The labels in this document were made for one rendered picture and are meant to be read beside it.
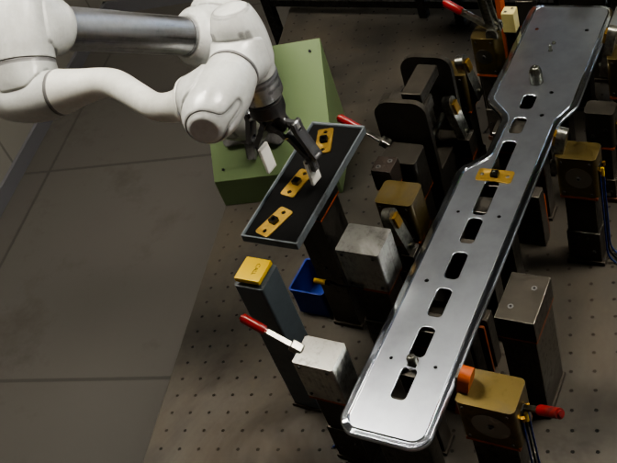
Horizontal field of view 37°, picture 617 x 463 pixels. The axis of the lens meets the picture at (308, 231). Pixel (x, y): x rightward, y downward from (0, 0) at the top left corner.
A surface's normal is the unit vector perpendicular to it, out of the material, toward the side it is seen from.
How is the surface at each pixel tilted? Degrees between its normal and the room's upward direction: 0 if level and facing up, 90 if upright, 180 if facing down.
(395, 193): 0
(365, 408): 0
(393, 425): 0
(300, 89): 47
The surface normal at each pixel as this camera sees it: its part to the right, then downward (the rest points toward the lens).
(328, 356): -0.28, -0.68
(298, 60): -0.29, 0.07
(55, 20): 0.81, -0.07
